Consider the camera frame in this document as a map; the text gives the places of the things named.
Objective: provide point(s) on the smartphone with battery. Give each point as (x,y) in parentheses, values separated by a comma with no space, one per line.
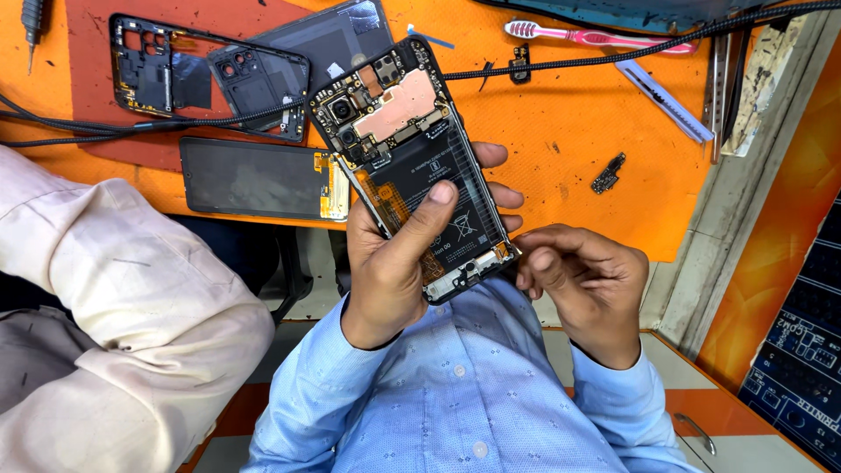
(420,157)

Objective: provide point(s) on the person's blue shirt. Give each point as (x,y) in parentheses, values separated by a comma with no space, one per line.
(473,394)

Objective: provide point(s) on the dark teal tray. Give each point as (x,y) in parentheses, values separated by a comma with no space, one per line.
(624,10)

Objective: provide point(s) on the blue plastic strip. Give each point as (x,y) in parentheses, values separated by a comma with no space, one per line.
(427,37)

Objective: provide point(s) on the grey utility knife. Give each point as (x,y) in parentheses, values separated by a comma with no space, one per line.
(663,100)

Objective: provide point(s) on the person's left hand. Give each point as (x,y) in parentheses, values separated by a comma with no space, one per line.
(384,276)

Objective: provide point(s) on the metal tweezers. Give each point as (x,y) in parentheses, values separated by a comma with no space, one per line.
(717,92)

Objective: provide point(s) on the small black phone component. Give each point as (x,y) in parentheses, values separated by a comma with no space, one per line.
(520,66)

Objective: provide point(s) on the worn white block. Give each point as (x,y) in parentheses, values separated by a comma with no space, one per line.
(765,85)

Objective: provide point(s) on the grey precision screwdriver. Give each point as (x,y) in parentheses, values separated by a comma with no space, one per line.
(31,26)

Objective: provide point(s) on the black stool frame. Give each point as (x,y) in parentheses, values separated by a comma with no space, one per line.
(295,269)

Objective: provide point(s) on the blue printed circuit panel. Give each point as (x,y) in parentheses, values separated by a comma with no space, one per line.
(801,368)

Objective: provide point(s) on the orange work mat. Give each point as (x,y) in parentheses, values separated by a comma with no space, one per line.
(591,144)

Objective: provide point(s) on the black phone display panel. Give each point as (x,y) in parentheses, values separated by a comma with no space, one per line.
(249,177)

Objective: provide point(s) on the person's right hand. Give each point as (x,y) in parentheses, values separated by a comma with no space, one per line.
(591,295)

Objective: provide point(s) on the white orange drawer cabinet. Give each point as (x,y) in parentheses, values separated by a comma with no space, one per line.
(723,433)

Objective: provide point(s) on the dark grey phone back cover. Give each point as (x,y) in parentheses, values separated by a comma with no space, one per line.
(328,39)

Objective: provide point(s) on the pink white toothbrush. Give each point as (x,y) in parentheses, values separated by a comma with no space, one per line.
(591,37)

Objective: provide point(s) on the small charging port board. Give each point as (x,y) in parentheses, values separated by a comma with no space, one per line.
(608,176)

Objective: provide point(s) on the black phone middle frame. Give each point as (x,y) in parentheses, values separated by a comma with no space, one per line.
(141,72)

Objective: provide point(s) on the black slim tool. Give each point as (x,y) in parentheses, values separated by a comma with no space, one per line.
(737,85)

